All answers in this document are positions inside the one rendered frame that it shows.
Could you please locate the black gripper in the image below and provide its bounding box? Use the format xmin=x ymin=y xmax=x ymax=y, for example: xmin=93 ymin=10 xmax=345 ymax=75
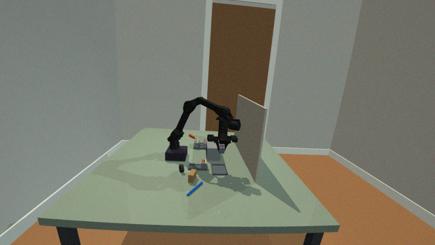
xmin=207 ymin=128 xmax=238 ymax=151

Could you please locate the tan rectangular block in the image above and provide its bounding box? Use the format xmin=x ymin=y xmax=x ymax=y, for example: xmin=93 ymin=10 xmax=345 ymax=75
xmin=188 ymin=169 xmax=196 ymax=183

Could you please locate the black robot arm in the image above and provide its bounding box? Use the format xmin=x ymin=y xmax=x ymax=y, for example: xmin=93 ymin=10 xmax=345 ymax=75
xmin=168 ymin=97 xmax=241 ymax=150

